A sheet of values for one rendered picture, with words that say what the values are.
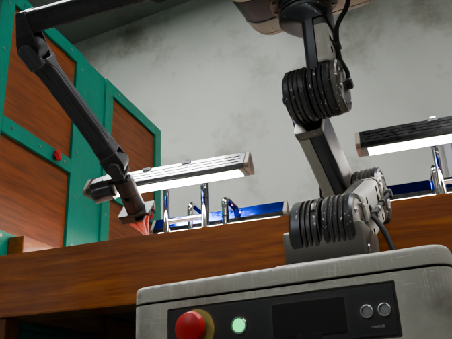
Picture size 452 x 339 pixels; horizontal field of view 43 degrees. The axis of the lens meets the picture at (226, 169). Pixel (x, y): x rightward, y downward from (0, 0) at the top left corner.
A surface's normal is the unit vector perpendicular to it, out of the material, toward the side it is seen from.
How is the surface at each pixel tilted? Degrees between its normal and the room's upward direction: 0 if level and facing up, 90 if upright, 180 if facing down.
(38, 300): 90
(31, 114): 90
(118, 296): 90
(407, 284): 90
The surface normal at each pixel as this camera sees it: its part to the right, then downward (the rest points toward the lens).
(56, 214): 0.95, -0.16
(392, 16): -0.45, -0.32
